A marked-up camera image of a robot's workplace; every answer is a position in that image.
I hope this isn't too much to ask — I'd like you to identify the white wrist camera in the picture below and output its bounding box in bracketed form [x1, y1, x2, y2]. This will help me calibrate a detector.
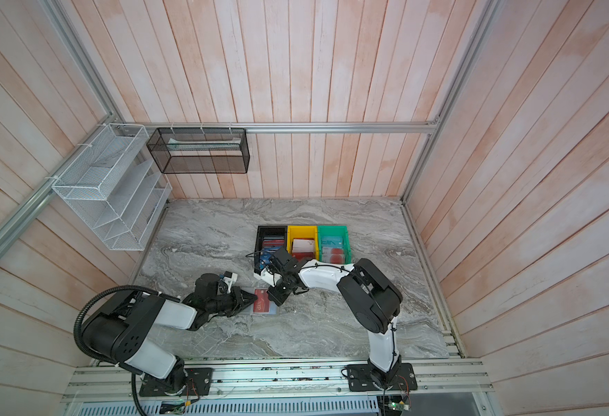
[218, 271, 238, 295]
[260, 266, 281, 286]

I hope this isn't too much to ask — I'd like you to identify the black mesh basket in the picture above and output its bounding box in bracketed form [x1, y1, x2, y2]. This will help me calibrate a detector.
[147, 127, 251, 174]

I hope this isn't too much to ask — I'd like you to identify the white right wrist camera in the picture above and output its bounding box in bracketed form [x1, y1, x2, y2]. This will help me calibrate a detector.
[260, 266, 281, 286]

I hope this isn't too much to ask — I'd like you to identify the aluminium rail left wall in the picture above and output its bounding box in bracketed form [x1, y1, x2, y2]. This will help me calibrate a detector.
[0, 114, 118, 260]

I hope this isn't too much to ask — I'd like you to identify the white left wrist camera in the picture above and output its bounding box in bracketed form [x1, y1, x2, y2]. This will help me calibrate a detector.
[218, 271, 238, 295]

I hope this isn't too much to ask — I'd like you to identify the black plastic bin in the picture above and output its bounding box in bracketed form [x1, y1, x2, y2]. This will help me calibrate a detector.
[252, 225, 287, 275]

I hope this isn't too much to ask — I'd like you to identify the grey card holder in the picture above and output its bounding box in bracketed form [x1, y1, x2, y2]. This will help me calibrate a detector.
[252, 289, 278, 315]

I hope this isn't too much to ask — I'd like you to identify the aluminium corner post right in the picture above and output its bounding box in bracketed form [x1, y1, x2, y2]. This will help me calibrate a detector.
[399, 1, 505, 206]

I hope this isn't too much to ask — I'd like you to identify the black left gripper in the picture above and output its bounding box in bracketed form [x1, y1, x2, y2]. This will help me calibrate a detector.
[207, 286, 259, 317]

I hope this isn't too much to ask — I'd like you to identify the horizontal aluminium rail back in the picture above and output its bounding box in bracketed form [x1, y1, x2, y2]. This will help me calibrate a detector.
[143, 121, 438, 135]

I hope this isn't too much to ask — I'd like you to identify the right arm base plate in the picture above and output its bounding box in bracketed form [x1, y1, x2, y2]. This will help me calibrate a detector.
[341, 363, 418, 393]

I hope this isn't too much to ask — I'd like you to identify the black corrugated cable hose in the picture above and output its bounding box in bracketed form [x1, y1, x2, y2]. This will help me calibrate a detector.
[72, 284, 160, 416]

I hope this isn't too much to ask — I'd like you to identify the aluminium corner post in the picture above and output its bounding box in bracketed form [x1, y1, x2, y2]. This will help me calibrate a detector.
[40, 0, 123, 122]
[399, 1, 505, 206]

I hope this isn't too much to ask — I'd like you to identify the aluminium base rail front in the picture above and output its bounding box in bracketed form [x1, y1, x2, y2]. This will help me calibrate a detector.
[62, 358, 494, 403]

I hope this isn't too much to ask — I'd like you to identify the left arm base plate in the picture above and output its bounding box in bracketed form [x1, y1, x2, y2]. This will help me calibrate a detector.
[139, 367, 214, 398]

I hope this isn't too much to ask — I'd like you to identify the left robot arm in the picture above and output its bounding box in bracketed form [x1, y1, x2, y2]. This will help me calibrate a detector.
[73, 273, 258, 381]

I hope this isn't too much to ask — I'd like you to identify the aluminium corner post left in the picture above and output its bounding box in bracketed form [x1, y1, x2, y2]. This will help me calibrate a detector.
[40, 0, 123, 122]

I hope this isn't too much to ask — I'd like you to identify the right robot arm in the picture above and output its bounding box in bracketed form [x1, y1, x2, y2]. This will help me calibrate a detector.
[257, 248, 403, 391]

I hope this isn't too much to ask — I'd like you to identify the yellow plastic bin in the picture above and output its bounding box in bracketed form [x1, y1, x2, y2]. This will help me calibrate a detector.
[286, 225, 319, 259]

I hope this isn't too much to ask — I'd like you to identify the green plastic bin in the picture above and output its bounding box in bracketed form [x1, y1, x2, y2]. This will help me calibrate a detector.
[318, 225, 351, 265]

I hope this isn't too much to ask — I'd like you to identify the white wire mesh rack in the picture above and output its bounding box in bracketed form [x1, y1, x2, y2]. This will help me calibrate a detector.
[53, 123, 172, 251]

